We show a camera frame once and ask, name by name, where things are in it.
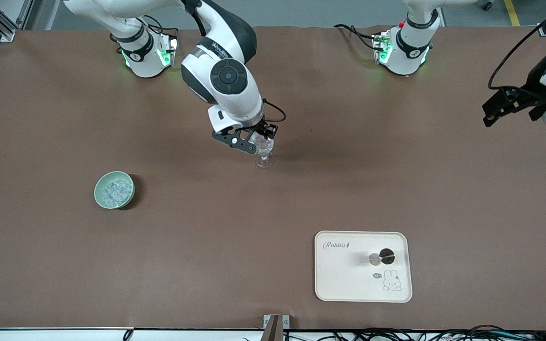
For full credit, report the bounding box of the clear stemmed wine glass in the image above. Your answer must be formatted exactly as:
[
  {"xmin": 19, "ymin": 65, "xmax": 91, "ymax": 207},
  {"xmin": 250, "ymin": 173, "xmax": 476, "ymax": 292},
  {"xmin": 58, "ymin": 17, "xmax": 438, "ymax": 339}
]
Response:
[{"xmin": 252, "ymin": 133, "xmax": 275, "ymax": 169}]

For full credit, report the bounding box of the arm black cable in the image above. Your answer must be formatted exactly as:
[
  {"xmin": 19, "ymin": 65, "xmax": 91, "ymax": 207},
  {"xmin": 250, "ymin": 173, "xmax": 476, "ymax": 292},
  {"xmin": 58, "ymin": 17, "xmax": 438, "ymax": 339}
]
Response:
[
  {"xmin": 112, "ymin": 0, "xmax": 287, "ymax": 124},
  {"xmin": 488, "ymin": 0, "xmax": 546, "ymax": 90}
]

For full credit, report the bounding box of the grey metal table bracket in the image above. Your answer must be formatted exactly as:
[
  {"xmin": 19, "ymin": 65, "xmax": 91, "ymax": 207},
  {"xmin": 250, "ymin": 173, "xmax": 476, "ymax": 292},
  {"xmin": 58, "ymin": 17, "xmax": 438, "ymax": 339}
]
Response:
[{"xmin": 263, "ymin": 314, "xmax": 291, "ymax": 341}]

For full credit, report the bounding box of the silver metal double jigger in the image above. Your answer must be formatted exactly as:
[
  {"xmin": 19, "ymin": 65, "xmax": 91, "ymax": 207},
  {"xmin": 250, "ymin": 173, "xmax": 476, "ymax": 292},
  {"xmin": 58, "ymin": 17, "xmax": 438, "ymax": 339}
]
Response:
[{"xmin": 367, "ymin": 247, "xmax": 396, "ymax": 267}]

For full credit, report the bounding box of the clear ice cubes heap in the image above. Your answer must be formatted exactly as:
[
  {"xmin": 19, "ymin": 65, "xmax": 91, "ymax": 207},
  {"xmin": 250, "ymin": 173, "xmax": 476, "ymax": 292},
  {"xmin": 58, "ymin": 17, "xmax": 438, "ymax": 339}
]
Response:
[{"xmin": 100, "ymin": 179, "xmax": 132, "ymax": 206}]

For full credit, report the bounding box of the cream rabbit print tray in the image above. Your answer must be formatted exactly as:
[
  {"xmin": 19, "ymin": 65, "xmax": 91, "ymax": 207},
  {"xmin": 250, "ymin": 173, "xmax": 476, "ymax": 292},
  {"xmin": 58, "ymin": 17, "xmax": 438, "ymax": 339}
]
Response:
[{"xmin": 314, "ymin": 230, "xmax": 413, "ymax": 304}]

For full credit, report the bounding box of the pale green ceramic bowl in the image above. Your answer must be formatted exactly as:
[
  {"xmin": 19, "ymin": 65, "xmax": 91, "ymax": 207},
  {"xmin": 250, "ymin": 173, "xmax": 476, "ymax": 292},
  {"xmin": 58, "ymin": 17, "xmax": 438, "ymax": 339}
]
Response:
[{"xmin": 94, "ymin": 171, "xmax": 136, "ymax": 210}]

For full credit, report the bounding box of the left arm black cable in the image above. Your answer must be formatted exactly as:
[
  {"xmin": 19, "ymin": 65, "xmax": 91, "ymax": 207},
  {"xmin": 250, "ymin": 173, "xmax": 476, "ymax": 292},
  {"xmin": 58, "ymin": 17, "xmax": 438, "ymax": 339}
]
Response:
[{"xmin": 488, "ymin": 0, "xmax": 546, "ymax": 90}]

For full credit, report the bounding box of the black cable bundle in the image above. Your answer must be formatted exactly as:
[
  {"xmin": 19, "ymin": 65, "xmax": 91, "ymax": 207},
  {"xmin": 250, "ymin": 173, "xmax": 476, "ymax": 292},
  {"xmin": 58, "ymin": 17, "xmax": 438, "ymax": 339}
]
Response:
[{"xmin": 242, "ymin": 325, "xmax": 546, "ymax": 341}]

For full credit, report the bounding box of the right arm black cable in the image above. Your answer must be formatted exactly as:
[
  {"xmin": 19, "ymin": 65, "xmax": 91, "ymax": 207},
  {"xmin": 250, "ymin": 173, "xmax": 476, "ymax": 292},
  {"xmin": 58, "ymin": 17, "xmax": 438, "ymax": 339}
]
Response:
[{"xmin": 112, "ymin": 0, "xmax": 287, "ymax": 124}]

